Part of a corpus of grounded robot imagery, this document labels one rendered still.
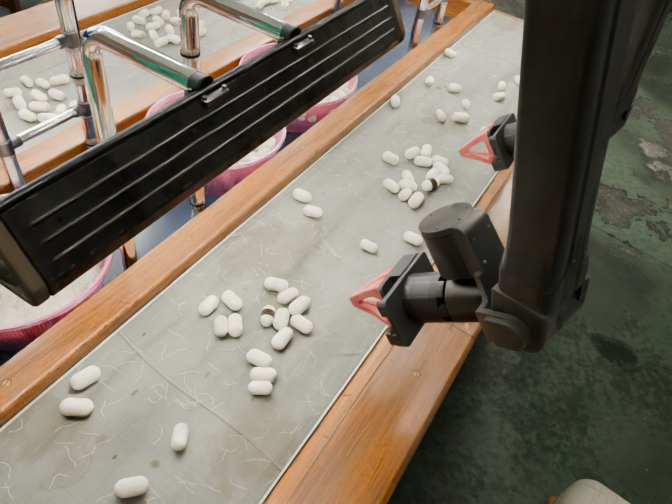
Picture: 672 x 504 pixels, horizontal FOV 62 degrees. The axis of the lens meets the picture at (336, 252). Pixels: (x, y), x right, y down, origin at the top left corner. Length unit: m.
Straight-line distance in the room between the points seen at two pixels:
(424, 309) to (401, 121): 0.71
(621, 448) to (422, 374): 1.15
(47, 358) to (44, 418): 0.07
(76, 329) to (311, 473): 0.36
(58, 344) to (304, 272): 0.36
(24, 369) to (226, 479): 0.28
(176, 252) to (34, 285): 0.43
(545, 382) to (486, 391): 0.20
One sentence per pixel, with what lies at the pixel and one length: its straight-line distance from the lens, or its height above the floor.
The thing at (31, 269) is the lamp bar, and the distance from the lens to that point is 0.46.
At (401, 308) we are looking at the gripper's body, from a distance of 0.63.
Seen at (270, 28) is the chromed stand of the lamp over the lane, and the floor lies 1.11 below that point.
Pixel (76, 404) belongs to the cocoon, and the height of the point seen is 0.76.
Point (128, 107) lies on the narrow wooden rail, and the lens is 1.18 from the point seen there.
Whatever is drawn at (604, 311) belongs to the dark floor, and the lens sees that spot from 2.16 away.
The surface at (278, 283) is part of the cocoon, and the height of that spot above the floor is 0.76.
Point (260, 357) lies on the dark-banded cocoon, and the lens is 0.76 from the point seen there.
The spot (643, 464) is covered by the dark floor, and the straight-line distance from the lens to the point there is 1.88.
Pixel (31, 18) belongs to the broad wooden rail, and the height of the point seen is 0.76.
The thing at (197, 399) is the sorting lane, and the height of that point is 0.74.
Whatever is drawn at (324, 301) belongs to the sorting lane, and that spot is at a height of 0.74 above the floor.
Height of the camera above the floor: 1.40
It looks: 46 degrees down
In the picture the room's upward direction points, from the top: 12 degrees clockwise
